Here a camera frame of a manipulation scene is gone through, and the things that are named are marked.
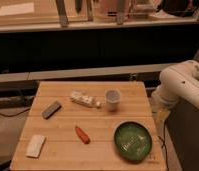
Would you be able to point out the white ceramic cup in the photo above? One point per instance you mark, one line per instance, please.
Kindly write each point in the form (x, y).
(113, 97)

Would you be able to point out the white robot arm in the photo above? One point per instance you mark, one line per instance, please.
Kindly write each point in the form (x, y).
(178, 81)

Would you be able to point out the white plastic bottle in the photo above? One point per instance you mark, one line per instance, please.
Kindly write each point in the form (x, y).
(85, 100)

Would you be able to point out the wooden table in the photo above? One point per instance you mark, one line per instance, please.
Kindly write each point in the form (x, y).
(63, 150)

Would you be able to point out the orange carrot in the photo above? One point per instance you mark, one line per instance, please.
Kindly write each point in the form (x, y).
(82, 135)

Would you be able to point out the grey rectangular block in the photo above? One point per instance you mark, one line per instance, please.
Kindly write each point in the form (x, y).
(50, 110)

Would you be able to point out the green round bowl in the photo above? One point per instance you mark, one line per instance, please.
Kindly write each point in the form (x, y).
(133, 141)

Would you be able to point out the white sponge block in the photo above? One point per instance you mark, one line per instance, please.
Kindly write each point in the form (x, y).
(35, 145)

